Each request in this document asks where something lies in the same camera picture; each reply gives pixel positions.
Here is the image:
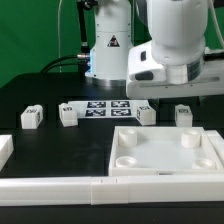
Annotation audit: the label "white sheet with markers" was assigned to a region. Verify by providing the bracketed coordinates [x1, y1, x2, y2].
[69, 100, 149, 118]

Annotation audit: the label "white front fence rail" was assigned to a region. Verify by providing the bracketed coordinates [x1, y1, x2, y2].
[0, 174, 224, 206]

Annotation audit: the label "white square table top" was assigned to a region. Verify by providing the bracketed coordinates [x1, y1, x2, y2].
[108, 126, 224, 176]

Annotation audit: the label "white fence block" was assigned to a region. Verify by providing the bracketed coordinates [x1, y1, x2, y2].
[0, 135, 14, 171]
[206, 130, 224, 160]

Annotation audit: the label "black cables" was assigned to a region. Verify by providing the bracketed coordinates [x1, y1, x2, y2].
[40, 54, 92, 74]

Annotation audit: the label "white left fence block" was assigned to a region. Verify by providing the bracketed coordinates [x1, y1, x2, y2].
[0, 135, 14, 171]

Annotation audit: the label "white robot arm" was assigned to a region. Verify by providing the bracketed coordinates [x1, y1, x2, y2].
[86, 0, 224, 99]

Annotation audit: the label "white right fence block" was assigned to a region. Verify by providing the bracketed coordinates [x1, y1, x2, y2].
[206, 130, 224, 160]

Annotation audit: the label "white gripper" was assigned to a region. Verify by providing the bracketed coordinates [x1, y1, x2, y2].
[126, 42, 224, 99]

